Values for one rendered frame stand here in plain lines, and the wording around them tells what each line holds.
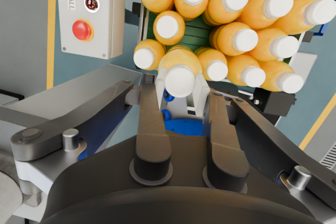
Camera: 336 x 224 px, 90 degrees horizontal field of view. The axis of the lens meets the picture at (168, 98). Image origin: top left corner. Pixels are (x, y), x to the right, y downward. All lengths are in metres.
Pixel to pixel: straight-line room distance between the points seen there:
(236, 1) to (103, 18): 0.25
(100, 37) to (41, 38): 1.50
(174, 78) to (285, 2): 0.25
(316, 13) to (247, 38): 0.11
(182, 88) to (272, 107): 0.38
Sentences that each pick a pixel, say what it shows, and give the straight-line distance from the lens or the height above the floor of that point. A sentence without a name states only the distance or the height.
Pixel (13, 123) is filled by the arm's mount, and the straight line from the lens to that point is 0.65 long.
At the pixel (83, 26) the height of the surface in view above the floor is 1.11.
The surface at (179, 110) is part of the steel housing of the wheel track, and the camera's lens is 0.58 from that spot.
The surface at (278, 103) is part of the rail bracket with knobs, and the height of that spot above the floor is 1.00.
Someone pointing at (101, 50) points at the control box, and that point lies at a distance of 0.39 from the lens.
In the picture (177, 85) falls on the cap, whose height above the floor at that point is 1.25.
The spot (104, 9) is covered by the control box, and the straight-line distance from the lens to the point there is 0.38.
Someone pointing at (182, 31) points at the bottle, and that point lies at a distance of 0.38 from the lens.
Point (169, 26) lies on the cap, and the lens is 0.34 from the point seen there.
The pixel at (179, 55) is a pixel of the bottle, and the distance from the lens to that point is 0.25.
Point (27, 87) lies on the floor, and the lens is 2.10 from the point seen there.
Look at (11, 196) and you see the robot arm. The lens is 0.66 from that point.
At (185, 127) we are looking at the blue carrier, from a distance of 0.50.
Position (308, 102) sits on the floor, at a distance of 1.93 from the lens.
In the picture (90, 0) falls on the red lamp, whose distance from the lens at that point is 0.38.
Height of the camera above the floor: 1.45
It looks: 69 degrees down
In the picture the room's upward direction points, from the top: 169 degrees counter-clockwise
